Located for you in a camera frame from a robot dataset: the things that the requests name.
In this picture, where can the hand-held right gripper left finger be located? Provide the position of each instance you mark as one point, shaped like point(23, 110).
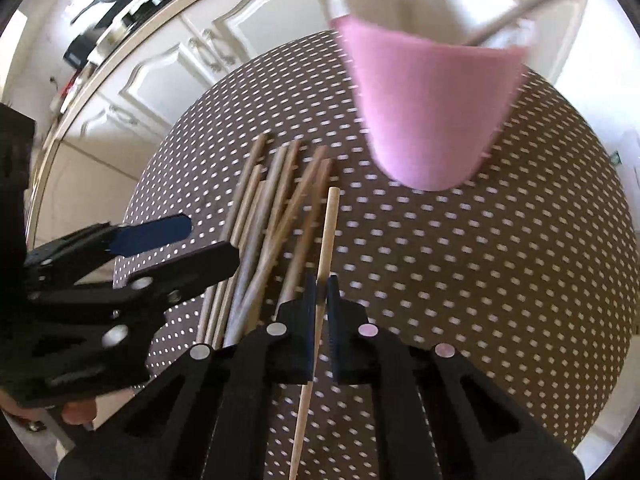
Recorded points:
point(309, 305)

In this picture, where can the person's left hand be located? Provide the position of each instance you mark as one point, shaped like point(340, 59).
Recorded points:
point(79, 412)

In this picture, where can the plain cream cabinet panel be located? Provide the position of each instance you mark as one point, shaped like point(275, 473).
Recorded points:
point(85, 190)

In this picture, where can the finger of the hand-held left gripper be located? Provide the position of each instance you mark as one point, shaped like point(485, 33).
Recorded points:
point(150, 232)
point(190, 270)

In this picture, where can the white kitchen cabinets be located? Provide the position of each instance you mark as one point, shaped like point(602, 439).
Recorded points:
point(100, 69)

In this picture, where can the large cream cabinet door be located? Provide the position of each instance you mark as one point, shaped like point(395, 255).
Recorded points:
point(260, 20)

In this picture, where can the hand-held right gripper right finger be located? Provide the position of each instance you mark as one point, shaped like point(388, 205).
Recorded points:
point(333, 305)

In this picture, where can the light wooden chopstick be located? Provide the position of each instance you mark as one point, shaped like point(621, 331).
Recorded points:
point(327, 240)

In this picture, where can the narrow cream cabinet door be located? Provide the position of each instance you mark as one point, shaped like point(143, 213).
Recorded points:
point(155, 77)

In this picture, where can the cream drawer front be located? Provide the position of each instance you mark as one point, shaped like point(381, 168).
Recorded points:
point(110, 122)

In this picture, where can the bunch of wooden chopsticks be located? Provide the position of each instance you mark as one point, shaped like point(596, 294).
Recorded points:
point(270, 240)

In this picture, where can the pink cup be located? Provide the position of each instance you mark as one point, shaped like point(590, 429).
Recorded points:
point(430, 110)

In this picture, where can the black kitchen appliance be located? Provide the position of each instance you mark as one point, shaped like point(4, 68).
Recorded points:
point(77, 52)

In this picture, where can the pale chopstick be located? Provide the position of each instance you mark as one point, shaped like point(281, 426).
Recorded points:
point(525, 10)

